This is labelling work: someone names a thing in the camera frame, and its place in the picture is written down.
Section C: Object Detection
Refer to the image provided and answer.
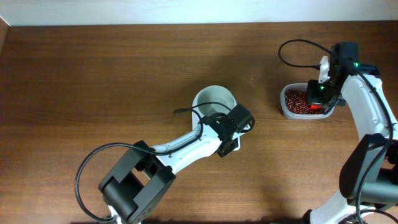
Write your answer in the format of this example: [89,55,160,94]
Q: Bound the orange measuring scoop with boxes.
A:
[310,105,323,110]

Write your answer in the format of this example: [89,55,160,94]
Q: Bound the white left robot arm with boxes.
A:
[98,107,255,223]

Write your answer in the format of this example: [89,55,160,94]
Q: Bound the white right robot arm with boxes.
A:
[303,62,397,223]

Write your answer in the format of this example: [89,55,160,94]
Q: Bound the white digital kitchen scale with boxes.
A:
[192,103,240,151]

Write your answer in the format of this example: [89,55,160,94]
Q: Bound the white round bowl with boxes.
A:
[192,85,237,116]

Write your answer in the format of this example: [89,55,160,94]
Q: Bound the red adzuki beans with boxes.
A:
[284,90,323,114]

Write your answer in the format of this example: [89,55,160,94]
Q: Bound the clear plastic bean container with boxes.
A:
[280,83,334,120]

